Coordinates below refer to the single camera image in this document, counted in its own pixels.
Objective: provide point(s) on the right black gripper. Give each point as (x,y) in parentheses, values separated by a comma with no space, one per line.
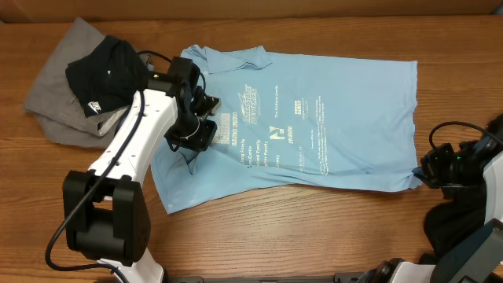
(429,168)

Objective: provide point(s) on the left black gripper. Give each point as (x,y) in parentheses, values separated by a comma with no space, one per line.
(201,143)

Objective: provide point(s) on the light blue printed t-shirt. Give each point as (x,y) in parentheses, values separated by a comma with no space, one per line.
(286,119)

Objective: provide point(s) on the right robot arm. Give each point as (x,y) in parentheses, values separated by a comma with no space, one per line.
(476,257)

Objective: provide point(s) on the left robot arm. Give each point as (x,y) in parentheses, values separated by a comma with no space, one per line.
(106,218)

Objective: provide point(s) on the black shirt on right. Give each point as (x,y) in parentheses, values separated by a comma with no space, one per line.
(448,224)

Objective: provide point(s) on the folded black nike shirt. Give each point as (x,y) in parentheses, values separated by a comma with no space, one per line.
(108,78)

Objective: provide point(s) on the folded grey shirt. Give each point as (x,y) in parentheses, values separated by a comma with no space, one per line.
(53,103)

